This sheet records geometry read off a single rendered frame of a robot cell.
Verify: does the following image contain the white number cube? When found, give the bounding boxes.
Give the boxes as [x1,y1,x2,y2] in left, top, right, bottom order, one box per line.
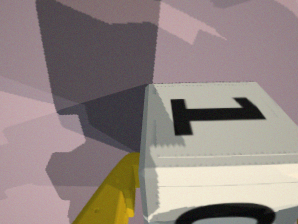
[138,82,298,224]

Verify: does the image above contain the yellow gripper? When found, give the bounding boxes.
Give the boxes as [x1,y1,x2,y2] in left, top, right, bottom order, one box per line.
[72,152,140,224]

